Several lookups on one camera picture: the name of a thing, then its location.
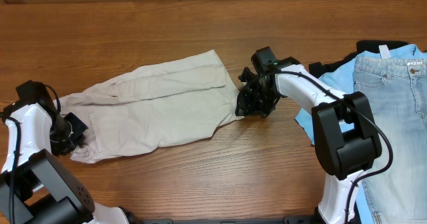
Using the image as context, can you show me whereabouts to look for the black garment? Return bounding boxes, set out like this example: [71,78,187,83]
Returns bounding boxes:
[308,39,410,81]

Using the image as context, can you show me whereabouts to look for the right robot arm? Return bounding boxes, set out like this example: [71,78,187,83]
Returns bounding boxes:
[236,47,382,223]

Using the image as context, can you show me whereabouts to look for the light blue shirt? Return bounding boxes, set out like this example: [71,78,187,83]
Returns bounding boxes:
[295,43,427,224]

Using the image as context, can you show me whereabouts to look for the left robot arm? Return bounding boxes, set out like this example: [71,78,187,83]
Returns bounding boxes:
[1,80,138,224]

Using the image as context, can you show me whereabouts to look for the light blue denim jeans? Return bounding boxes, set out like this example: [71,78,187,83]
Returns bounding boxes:
[352,55,427,224]

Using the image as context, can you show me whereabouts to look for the beige shorts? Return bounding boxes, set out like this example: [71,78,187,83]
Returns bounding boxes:
[60,50,239,163]

